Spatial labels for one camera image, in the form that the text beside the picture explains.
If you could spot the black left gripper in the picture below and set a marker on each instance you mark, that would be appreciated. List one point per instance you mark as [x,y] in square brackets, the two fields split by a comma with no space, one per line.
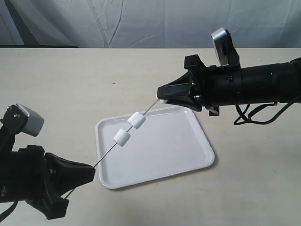
[40,178]

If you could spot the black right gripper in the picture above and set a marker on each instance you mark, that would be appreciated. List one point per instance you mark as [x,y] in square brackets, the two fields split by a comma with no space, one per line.
[215,85]

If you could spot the thin metal skewer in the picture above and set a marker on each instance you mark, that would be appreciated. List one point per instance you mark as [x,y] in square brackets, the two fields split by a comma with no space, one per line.
[128,130]

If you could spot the white marshmallow removed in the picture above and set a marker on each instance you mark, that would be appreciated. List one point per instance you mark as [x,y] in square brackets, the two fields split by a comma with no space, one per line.
[163,101]
[121,137]
[136,120]

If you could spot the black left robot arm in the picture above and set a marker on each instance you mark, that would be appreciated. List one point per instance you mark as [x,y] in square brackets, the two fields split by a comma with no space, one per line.
[40,179]

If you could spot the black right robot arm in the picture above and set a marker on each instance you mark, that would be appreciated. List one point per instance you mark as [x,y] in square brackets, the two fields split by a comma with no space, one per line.
[271,83]

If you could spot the white rectangular plastic tray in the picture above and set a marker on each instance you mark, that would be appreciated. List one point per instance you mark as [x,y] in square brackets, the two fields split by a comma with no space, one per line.
[170,142]

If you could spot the grey backdrop curtain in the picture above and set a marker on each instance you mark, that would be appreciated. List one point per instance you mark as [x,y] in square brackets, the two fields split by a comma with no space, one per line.
[149,23]

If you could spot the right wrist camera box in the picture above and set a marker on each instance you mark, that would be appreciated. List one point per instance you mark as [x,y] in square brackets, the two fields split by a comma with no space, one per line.
[224,48]

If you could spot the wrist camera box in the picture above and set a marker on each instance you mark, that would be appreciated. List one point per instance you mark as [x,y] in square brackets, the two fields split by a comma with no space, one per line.
[224,48]
[19,118]

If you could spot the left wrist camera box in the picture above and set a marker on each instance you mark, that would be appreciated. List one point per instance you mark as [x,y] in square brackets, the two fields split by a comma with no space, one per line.
[19,118]

